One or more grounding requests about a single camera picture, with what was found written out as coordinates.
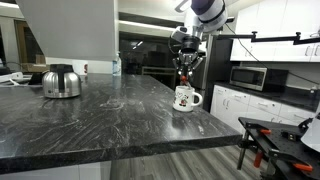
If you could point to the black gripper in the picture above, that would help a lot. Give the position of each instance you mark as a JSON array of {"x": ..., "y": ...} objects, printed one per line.
[{"x": 188, "y": 58}]

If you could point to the clear water bottle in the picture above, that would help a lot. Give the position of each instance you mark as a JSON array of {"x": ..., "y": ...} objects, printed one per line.
[{"x": 117, "y": 65}]

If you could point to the red and white marker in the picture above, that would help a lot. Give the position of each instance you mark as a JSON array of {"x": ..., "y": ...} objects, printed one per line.
[{"x": 184, "y": 81}]

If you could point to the stainless steel coffee carafe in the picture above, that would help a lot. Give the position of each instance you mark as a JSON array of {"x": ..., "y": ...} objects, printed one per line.
[{"x": 61, "y": 81}]

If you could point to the white kitchen cabinets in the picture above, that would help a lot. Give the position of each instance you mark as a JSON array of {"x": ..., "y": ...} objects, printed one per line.
[{"x": 267, "y": 18}]

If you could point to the stainless steel microwave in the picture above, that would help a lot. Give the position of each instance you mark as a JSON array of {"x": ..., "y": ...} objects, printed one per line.
[{"x": 258, "y": 78}]

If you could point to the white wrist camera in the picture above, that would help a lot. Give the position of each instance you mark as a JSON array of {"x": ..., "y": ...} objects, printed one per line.
[{"x": 179, "y": 33}]

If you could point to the black robot mounting stand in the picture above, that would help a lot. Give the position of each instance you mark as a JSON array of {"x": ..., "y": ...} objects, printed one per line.
[{"x": 292, "y": 151}]

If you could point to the white ceramic mug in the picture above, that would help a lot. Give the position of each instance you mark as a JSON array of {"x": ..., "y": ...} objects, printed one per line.
[{"x": 186, "y": 98}]

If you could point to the white power strip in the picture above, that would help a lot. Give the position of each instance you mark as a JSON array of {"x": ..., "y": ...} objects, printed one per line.
[{"x": 12, "y": 76}]

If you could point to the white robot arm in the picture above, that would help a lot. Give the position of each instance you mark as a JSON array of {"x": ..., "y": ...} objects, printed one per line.
[{"x": 201, "y": 16}]

